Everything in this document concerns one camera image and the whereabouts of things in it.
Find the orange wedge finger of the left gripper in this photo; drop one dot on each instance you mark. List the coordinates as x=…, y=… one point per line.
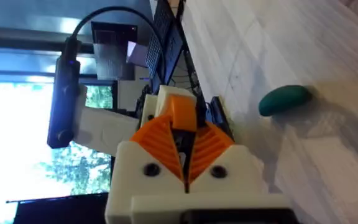
x=180, y=110

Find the black laptop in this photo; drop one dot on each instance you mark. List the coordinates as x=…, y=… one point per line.
x=165, y=46

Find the black flat panel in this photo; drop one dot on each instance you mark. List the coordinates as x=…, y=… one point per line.
x=64, y=210

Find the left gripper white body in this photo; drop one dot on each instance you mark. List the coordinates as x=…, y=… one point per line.
x=104, y=127

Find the green toy vegetable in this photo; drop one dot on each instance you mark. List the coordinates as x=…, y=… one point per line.
x=283, y=100

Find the bare white finger of the left gripper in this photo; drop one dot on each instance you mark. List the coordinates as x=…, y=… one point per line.
x=148, y=107

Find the dark monitor screen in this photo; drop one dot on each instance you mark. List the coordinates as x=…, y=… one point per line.
x=113, y=49

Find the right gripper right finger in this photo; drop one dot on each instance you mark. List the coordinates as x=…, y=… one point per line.
x=235, y=174

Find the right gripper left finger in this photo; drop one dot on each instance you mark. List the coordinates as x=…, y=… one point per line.
x=135, y=174

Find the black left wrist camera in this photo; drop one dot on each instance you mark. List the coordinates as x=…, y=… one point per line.
x=64, y=99

